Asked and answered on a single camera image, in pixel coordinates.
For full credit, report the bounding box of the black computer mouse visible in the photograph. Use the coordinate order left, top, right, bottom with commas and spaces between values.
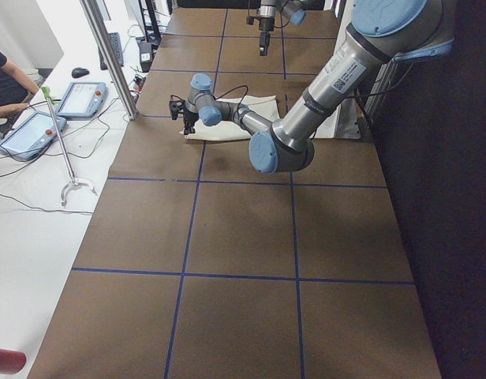
71, 67, 90, 79

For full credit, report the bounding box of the near blue teach pendant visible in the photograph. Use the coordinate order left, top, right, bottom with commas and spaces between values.
0, 111, 57, 161

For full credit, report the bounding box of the black keyboard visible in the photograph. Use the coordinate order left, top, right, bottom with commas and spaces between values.
99, 31, 125, 71

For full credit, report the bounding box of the metal reacher grabber stick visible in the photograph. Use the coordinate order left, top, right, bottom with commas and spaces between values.
41, 86, 97, 207

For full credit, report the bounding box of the black box white label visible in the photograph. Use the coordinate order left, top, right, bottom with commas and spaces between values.
138, 42, 154, 73

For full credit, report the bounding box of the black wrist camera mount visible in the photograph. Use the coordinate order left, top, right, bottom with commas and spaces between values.
245, 16, 259, 25
169, 95, 185, 120

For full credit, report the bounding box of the red cylinder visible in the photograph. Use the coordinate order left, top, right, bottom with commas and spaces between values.
0, 349, 27, 374

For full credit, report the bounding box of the seated person dark shirt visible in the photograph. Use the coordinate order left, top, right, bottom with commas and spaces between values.
0, 51, 39, 119

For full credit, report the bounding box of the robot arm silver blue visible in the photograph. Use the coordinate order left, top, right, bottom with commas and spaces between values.
254, 0, 306, 56
170, 1, 457, 174

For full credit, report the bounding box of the far blue teach pendant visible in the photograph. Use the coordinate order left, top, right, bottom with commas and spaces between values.
56, 81, 107, 119

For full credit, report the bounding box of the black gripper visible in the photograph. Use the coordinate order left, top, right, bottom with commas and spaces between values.
259, 17, 273, 55
183, 110, 199, 136

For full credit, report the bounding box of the blue teach pendant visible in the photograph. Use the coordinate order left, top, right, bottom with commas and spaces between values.
0, 111, 57, 161
56, 81, 107, 119

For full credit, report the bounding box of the cream long-sleeve cat shirt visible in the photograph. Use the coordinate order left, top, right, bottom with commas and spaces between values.
185, 95, 279, 141

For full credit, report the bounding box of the grey aluminium frame post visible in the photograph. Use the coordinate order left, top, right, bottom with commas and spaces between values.
80, 0, 138, 121

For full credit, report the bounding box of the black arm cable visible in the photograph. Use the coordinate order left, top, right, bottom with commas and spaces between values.
213, 84, 252, 119

